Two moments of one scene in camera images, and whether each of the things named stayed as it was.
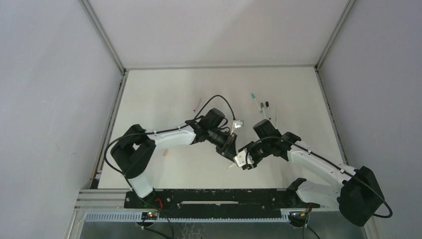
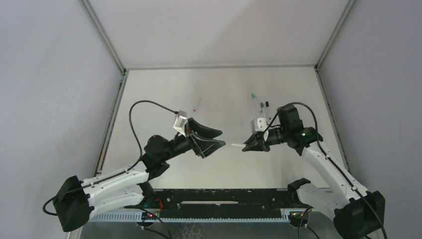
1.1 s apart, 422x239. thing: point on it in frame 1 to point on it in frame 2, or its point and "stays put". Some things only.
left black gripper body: [229, 148] to [193, 143]
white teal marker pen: [253, 96] stays put
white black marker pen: [266, 103] stays put
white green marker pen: [262, 106] stays put
